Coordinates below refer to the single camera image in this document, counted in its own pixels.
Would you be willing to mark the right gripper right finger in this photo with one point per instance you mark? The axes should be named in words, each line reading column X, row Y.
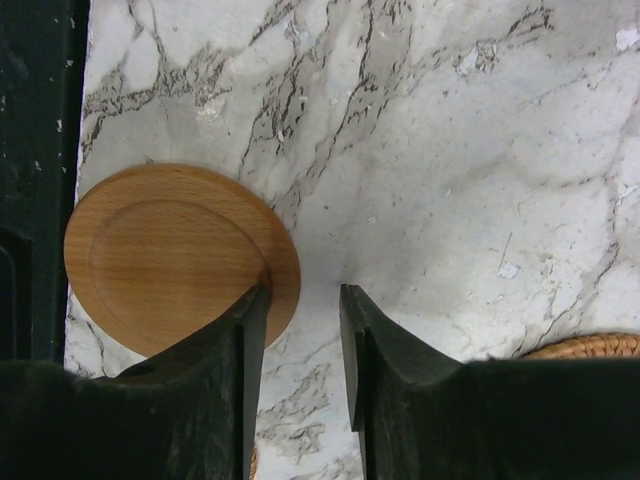
column 420, row 414

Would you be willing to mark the black front mounting rail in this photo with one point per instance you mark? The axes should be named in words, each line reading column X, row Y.
column 43, row 51

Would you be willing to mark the light wood grooved coaster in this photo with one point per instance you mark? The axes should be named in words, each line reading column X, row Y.
column 156, row 252

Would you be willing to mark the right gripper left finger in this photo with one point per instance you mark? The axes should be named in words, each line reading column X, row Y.
column 188, row 412

